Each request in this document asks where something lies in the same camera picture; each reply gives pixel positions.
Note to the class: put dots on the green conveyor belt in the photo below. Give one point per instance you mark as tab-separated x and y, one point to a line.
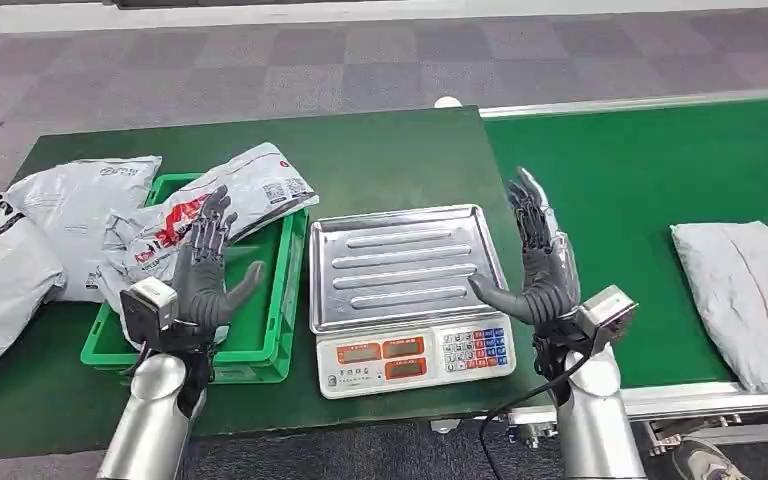
622	185

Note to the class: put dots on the green plastic crate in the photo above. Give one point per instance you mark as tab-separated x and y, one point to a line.
258	331

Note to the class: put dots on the smooth grey parcel red print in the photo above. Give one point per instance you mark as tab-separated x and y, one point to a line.
735	298

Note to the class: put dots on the parcel bag red print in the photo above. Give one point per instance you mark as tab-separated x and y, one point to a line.
251	185

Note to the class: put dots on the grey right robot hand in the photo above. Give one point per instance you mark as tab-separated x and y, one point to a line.
546	285

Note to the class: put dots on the white scale with steel tray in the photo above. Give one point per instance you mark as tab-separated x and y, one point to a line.
404	278

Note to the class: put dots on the plain grey parcel bag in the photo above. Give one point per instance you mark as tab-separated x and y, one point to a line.
79	212

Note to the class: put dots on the grey shoe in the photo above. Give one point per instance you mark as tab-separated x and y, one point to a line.
705	462

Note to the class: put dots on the white table bracket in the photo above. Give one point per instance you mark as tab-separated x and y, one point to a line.
445	425

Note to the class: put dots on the small white round object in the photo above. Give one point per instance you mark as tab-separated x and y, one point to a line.
448	102

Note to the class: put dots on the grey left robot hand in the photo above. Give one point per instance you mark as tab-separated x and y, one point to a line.
202	285

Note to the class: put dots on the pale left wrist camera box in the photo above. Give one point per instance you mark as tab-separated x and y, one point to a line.
149	308

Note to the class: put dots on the grey parcel bag black print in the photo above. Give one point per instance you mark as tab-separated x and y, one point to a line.
0	285

